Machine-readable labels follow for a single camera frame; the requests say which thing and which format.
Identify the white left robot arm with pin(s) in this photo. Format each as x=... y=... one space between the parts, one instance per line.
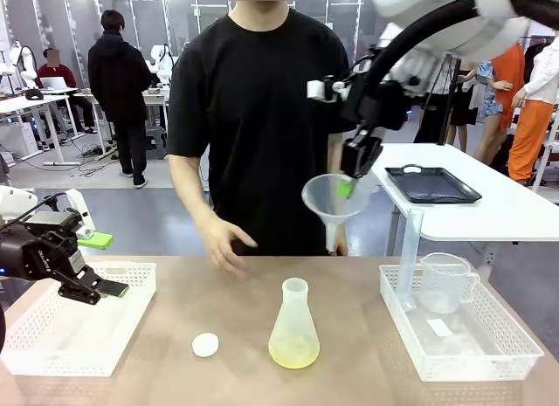
x=13 y=201

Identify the black metal tray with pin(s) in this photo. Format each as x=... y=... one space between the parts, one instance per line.
x=432 y=185

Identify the person's right hand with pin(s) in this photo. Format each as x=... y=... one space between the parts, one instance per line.
x=222 y=244

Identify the clear plastic measuring beaker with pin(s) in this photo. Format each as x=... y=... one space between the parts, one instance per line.
x=443 y=288

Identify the green flat plate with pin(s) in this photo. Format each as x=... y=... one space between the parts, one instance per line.
x=98 y=239

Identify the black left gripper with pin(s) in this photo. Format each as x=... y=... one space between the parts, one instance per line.
x=39 y=253

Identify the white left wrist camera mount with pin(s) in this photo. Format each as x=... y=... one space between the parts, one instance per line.
x=80 y=209

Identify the white round cap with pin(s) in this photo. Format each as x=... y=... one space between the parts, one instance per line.
x=205 y=345

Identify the black tripod stand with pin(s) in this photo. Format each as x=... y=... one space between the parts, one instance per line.
x=450 y=100

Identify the person's right forearm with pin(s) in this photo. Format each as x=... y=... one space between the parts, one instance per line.
x=188 y=187

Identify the person in black clothes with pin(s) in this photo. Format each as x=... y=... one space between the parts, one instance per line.
x=118 y=83

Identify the translucent plastic conical flask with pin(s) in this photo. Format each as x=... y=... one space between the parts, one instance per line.
x=293 y=336

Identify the white office desk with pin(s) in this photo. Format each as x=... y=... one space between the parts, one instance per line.
x=26 y=101
x=153 y=98

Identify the white perforated plastic basket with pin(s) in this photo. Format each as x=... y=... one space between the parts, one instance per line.
x=489 y=349
x=65 y=336

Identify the silver laptop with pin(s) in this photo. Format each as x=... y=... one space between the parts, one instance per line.
x=57 y=84

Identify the mannequin in blue floral dress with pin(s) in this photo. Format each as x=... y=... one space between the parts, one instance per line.
x=489 y=87

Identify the white side table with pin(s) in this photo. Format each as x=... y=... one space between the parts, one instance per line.
x=480 y=222

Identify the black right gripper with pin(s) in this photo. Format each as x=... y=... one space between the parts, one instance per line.
x=375 y=107

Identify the person's left hand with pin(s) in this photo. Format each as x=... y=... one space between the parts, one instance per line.
x=342 y=245

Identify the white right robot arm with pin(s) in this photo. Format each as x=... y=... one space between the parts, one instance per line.
x=480 y=30

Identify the person in black t-shirt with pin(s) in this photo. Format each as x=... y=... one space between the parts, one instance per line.
x=262 y=118

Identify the clear plastic graduated cylinder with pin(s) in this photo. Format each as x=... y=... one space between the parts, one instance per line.
x=408 y=257

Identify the black object on desk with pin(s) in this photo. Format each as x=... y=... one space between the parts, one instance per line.
x=32 y=94

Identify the mannequin in orange garment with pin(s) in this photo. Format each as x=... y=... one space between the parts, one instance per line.
x=511 y=78

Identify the white drawer cabinet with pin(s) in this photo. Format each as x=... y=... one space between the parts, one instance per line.
x=17 y=139

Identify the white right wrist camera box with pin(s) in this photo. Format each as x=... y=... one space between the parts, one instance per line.
x=321 y=90

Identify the mannequin in white top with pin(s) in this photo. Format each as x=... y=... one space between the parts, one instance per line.
x=535 y=118

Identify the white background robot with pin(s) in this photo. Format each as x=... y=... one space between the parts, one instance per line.
x=162 y=61
x=24 y=63

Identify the seated person in red top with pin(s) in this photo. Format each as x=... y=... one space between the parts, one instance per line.
x=57 y=74

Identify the translucent plastic funnel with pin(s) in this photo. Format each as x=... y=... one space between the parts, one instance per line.
x=321 y=196

